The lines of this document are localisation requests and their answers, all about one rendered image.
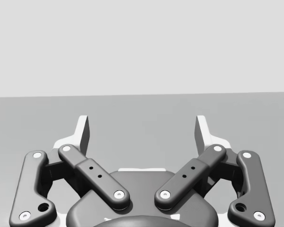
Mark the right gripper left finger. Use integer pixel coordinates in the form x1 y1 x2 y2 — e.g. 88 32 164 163
9 115 131 227

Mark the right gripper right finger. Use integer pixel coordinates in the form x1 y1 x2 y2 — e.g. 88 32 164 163
154 115 276 227

